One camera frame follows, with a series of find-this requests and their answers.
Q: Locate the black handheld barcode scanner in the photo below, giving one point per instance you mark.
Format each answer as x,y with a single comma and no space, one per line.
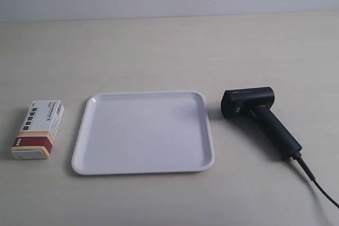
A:
256,103

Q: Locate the white red medicine box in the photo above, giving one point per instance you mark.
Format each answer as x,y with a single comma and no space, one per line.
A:
38,131

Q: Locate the white plastic tray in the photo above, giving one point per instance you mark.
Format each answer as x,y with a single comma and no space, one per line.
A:
144,133

